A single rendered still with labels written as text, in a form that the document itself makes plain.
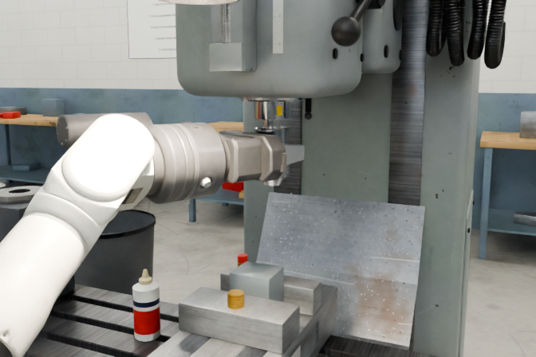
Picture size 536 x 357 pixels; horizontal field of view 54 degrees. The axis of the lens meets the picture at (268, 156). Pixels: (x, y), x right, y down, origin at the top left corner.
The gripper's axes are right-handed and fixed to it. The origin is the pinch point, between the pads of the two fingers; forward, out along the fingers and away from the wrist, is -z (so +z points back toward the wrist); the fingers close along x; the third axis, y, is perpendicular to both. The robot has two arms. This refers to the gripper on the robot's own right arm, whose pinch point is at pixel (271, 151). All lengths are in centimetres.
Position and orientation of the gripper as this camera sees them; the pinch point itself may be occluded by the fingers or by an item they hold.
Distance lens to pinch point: 69.4
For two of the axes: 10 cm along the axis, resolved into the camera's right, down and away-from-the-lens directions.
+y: -0.1, 9.9, 1.4
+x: -6.7, -1.1, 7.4
